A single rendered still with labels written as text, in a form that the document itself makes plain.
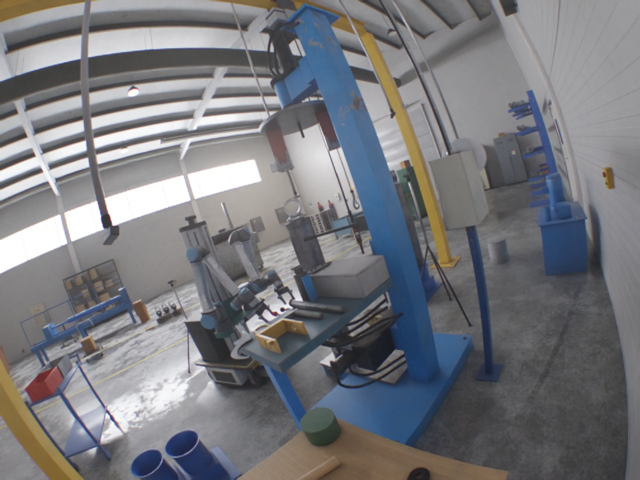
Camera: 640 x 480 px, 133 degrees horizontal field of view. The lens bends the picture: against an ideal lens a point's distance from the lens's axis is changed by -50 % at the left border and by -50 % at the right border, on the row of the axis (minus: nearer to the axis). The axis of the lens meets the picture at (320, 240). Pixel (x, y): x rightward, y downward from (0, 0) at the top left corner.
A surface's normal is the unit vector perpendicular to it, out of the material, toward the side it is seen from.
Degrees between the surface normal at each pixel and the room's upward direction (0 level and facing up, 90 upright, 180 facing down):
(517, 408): 0
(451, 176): 90
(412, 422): 0
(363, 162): 90
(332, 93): 90
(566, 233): 90
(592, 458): 0
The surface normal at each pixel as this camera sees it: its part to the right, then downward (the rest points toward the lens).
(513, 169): -0.69, 0.32
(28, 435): 0.65, -0.12
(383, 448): -0.33, -0.94
